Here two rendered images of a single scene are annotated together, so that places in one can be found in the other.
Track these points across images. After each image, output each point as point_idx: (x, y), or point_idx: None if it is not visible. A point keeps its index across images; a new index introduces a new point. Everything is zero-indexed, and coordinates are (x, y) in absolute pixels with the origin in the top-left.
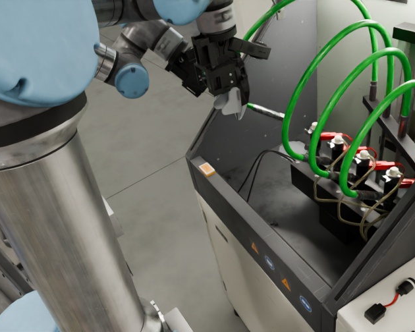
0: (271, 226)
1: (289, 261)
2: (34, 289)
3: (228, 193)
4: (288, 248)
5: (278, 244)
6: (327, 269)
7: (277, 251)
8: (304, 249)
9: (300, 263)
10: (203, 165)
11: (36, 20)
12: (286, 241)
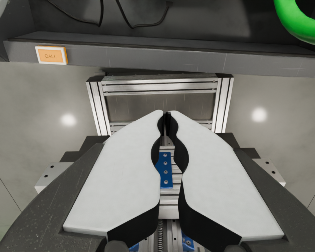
0: (169, 11)
1: (270, 70)
2: (146, 249)
3: (122, 59)
4: (258, 57)
5: (244, 64)
6: (264, 2)
7: (250, 72)
8: (226, 4)
9: (283, 62)
10: (41, 57)
11: None
12: (201, 12)
